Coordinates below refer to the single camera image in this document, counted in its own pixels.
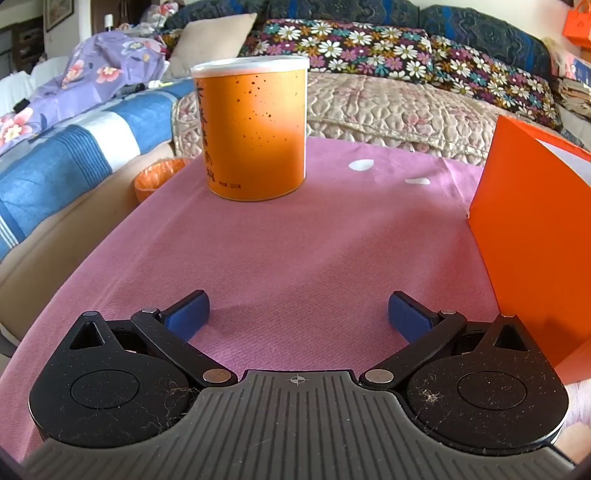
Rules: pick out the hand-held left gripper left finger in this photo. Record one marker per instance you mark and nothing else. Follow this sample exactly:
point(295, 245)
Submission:
point(189, 316)

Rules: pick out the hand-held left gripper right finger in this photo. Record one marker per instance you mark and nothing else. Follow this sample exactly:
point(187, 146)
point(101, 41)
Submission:
point(408, 318)

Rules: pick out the orange cardboard box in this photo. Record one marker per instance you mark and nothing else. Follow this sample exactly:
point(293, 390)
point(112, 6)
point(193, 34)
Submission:
point(531, 240)

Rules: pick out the pink tablecloth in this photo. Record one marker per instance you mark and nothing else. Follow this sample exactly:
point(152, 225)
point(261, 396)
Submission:
point(295, 249)

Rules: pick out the beige upholstered seat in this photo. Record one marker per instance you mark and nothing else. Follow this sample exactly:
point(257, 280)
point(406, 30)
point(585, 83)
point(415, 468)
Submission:
point(69, 240)

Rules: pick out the orange lined waste bin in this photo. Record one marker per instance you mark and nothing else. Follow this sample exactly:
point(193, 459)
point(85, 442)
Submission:
point(154, 177)

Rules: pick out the orange speckled canister white lid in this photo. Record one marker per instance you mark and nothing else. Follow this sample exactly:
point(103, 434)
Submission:
point(254, 129)

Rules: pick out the blue white striped blanket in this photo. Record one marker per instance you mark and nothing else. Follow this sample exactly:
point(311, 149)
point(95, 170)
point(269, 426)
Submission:
point(60, 161)

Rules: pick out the beige quilted blanket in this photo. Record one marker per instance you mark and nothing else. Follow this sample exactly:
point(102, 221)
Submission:
point(392, 110)

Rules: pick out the short daisy print cushion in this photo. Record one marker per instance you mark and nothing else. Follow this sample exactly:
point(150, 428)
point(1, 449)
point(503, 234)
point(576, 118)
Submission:
point(498, 78)

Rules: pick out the beige pillow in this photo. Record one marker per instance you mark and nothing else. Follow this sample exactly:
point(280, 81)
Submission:
point(207, 46)

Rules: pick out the purple floral cloth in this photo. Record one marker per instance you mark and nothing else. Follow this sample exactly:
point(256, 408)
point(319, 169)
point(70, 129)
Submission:
point(101, 60)

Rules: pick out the stack of books and papers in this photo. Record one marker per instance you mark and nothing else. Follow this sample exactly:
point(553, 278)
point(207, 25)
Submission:
point(572, 92)

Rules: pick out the long daisy print cushion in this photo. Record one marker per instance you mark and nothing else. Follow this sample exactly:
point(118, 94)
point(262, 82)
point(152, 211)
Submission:
point(341, 46)

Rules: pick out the white cloth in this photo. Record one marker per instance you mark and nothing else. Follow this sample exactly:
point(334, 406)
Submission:
point(23, 78)

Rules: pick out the floral daisy pillows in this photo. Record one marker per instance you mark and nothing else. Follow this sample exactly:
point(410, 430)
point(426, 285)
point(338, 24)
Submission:
point(485, 32)

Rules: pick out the orange paper bag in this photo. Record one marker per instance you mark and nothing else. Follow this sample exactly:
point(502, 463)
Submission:
point(579, 23)

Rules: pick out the small dark picture frame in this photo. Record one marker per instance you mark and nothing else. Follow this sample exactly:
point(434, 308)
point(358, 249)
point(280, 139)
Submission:
point(57, 11)

